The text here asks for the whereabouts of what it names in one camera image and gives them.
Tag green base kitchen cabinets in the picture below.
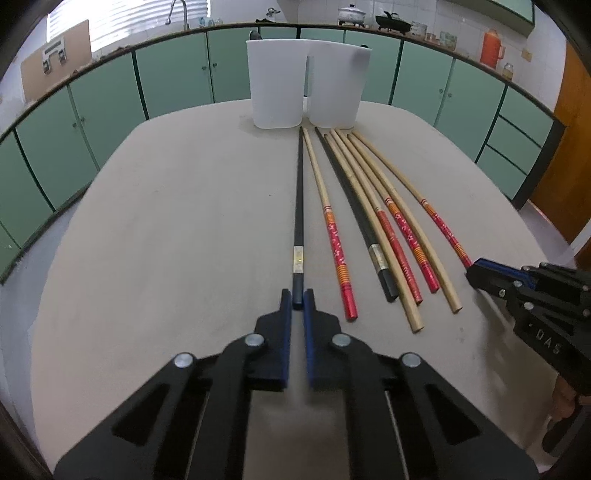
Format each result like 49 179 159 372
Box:
0 22 568 282

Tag black chopstick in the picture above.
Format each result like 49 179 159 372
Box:
315 127 399 303
292 127 306 309

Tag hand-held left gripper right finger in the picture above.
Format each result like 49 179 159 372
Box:
302 288 541 480

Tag black wok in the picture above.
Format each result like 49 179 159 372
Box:
375 11 413 34

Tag red patterned bamboo chopstick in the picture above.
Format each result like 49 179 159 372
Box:
302 129 359 321
353 133 474 269
330 130 424 305
335 129 440 294

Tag orange thermos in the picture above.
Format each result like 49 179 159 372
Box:
480 28 507 66

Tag person's right hand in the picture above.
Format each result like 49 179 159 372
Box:
551 378 578 423

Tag white cooking pot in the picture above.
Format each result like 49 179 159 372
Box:
338 4 368 27

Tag metal kitchen faucet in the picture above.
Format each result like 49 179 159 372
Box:
166 0 191 31

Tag wooden door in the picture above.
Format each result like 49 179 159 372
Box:
529 41 591 245

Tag grey bracket on cardboard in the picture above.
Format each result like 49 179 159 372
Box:
42 41 66 73

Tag plain bamboo chopstick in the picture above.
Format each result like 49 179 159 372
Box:
346 134 463 315
324 134 424 333

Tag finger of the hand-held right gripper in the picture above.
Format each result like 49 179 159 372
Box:
475 259 539 291
465 267 525 310

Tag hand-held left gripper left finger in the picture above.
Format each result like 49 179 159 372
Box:
53 288 294 480

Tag brown cardboard board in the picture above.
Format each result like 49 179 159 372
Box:
21 19 93 103

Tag green upper kitchen cabinets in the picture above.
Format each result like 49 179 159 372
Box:
489 0 537 36

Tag white window blinds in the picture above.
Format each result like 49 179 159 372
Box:
46 0 211 52

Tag white two-compartment utensil holder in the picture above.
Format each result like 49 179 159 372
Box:
246 39 371 130

